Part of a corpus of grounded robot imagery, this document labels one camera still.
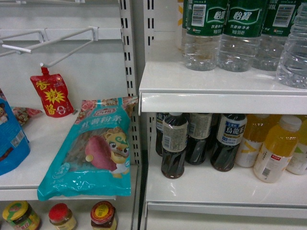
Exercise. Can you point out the yellow juice bottle behind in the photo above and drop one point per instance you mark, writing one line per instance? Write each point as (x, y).
(257, 128)

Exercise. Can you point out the lower right shelf board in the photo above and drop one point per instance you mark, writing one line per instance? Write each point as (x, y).
(206, 199)

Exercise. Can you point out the blue snack bag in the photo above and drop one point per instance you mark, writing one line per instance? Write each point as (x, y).
(14, 144)

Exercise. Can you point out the floral snack packet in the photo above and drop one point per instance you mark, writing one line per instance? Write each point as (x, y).
(24, 114)

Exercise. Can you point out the slotted white shelf upright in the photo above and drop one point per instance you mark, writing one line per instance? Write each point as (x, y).
(133, 35)

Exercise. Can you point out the clear water bottle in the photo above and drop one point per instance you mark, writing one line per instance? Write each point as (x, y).
(292, 67)

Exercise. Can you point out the water bottle green label right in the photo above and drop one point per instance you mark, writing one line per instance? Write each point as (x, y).
(276, 28)

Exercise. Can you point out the red lid sauce jar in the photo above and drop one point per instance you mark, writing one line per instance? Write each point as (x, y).
(61, 217)

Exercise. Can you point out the yellow juice bottle front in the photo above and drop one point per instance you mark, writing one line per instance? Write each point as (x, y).
(277, 149)

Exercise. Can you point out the white wire display hook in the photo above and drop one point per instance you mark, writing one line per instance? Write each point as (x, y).
(77, 38)

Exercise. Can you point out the water bottle green label middle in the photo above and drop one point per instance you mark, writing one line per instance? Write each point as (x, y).
(241, 35)

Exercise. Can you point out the green lid sauce jar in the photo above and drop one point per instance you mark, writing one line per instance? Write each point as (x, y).
(21, 216)

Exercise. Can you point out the dark oolong tea bottle front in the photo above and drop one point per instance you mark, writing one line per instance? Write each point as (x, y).
(174, 144)

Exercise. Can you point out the dark chili sauce jar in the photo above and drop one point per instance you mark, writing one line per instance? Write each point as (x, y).
(103, 216)

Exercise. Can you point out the left bay shelf board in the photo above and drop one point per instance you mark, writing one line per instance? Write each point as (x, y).
(45, 135)

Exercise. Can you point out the dark tea bottle middle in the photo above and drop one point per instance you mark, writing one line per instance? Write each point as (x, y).
(198, 134)

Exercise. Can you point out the teal noodle bag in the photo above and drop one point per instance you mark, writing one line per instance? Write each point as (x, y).
(94, 159)

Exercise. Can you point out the red sauce pouch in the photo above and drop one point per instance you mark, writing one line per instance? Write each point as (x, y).
(53, 93)

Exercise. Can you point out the yellow juice bottle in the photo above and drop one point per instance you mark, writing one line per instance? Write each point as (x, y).
(277, 149)
(257, 128)

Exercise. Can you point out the dark tea bottle back left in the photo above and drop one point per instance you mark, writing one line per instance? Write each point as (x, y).
(159, 132)

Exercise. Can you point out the Suntory oolong tea bottle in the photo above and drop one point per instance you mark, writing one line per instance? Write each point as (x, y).
(229, 134)

